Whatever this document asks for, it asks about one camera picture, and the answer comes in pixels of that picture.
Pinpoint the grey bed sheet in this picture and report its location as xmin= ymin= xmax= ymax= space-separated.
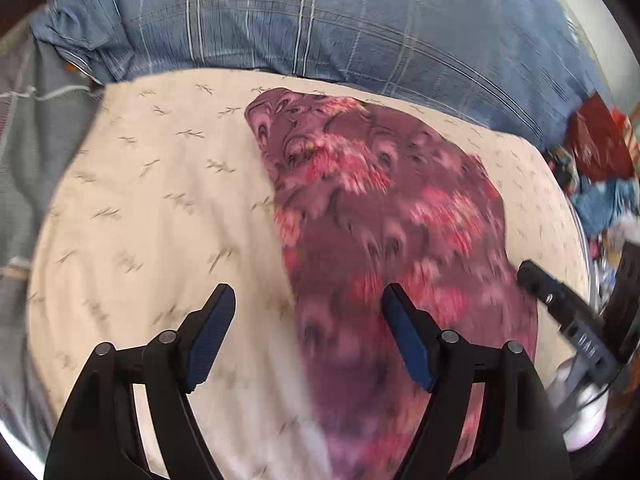
xmin=0 ymin=20 xmax=108 ymax=441

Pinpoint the blue crumpled cloth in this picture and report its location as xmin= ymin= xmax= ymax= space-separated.
xmin=570 ymin=179 xmax=635 ymax=237

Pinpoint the cream leaf-print pillow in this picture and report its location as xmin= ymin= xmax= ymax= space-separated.
xmin=26 ymin=68 xmax=593 ymax=480

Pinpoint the red cloth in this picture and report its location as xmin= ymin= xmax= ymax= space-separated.
xmin=569 ymin=95 xmax=637 ymax=183

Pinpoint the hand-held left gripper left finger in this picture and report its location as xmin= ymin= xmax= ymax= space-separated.
xmin=44 ymin=283 xmax=237 ymax=480

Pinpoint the maroon floral garment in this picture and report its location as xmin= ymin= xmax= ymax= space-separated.
xmin=244 ymin=87 xmax=540 ymax=480

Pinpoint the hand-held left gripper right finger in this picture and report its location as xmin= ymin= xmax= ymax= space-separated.
xmin=382 ymin=283 xmax=573 ymax=480

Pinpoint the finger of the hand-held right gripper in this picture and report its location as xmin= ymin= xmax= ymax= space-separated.
xmin=602 ymin=241 xmax=640 ymax=363
xmin=517 ymin=260 xmax=618 ymax=372

